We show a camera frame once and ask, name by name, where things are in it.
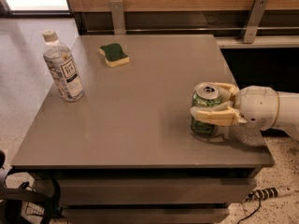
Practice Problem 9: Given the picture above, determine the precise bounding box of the black cable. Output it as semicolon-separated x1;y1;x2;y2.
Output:
236;196;262;224

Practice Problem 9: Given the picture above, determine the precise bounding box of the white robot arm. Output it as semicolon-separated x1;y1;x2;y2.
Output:
191;82;299;140

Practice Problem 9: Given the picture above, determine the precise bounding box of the right metal bracket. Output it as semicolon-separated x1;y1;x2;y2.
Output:
240;0;269;44

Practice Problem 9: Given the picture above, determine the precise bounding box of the clear plastic water bottle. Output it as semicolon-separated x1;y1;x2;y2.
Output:
42;30;84;102

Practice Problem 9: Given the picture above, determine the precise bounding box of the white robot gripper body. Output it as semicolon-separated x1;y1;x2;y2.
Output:
235;86;279;131

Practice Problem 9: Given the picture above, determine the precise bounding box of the grey drawer cabinet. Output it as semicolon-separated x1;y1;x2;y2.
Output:
12;35;274;224

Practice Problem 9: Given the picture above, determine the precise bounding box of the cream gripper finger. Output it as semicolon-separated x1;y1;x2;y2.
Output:
191;101;248;126
193;82;239;102

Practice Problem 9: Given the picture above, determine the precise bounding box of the metal bracket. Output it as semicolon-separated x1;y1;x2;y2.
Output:
240;0;269;44
109;0;126;35

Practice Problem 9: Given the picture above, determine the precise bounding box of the black chair frame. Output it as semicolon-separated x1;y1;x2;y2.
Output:
0;150;61;224

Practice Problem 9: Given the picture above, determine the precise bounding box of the left metal bracket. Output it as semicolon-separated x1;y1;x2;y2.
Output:
109;0;126;35

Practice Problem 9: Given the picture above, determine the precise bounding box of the green and yellow sponge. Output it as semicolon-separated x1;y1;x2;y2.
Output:
99;43;130;67

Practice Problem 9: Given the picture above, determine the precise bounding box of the white power strip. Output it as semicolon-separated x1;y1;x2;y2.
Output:
244;186;296;203

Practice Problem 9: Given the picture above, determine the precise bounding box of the green soda can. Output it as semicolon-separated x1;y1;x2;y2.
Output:
191;82;222;135

